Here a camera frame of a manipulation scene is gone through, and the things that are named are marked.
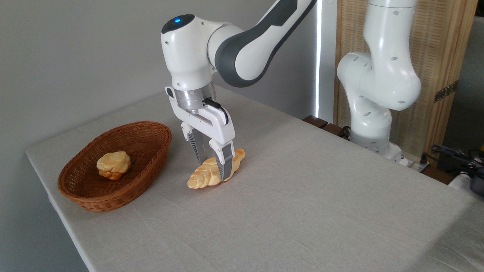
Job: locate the dark metal screen hinge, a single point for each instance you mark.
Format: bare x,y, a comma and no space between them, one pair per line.
446,91

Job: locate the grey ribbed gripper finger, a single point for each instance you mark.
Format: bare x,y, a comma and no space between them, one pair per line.
200,145
226,162

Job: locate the white power strip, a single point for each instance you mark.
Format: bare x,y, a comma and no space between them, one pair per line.
415,164

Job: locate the braided golden bread loaf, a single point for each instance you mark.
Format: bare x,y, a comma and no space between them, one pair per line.
202,177

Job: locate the brown wicker oval basket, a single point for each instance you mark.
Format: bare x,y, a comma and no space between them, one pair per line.
145,139

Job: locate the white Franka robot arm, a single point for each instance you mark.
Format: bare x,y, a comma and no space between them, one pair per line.
189,56

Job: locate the round golden bread roll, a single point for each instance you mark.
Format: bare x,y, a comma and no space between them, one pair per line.
113,164

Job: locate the dark brown wooden block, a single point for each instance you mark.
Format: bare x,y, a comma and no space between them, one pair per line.
333,129
315,121

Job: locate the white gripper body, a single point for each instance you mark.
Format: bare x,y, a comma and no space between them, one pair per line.
215,128

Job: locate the grey linen tablecloth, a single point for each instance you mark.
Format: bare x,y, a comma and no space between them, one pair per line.
302,207

